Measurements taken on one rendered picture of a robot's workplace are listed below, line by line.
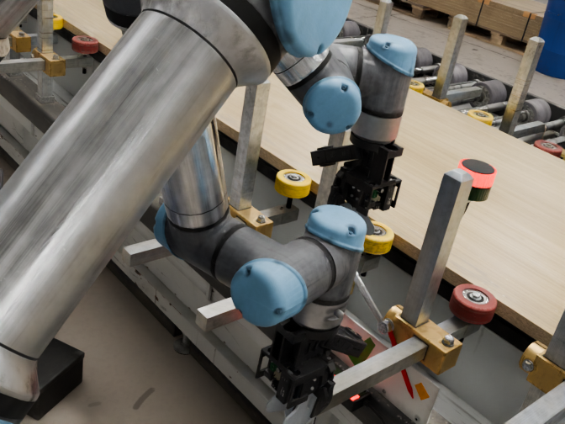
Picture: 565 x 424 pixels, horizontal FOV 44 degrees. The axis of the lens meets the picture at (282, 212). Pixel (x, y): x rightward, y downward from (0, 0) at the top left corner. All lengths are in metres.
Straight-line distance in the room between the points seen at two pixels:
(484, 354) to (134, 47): 1.11
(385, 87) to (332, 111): 0.17
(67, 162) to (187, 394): 1.85
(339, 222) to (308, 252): 0.06
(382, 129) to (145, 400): 1.40
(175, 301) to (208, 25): 1.92
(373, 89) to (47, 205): 0.68
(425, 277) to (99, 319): 1.56
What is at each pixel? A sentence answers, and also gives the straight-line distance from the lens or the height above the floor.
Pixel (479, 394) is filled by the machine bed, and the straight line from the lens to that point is 1.51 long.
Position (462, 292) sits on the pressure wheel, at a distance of 1.31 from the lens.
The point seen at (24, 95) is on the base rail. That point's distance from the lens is 2.43.
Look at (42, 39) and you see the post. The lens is 2.30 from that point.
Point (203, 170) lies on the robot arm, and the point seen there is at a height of 1.25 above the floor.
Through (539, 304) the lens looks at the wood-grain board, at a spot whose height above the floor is 0.90.
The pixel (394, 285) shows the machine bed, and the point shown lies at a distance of 1.55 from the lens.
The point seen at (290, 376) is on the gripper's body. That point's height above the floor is 0.96.
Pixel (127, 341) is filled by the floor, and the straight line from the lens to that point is 2.45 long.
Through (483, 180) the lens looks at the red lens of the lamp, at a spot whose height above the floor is 1.15.
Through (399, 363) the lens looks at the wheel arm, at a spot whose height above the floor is 0.85.
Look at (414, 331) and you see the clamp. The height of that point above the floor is 0.87.
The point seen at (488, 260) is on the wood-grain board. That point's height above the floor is 0.90.
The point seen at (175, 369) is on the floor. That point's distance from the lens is 2.36.
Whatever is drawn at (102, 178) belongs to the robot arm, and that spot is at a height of 1.37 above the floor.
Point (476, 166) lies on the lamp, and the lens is 1.16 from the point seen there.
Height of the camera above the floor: 1.58
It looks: 28 degrees down
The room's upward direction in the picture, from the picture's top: 11 degrees clockwise
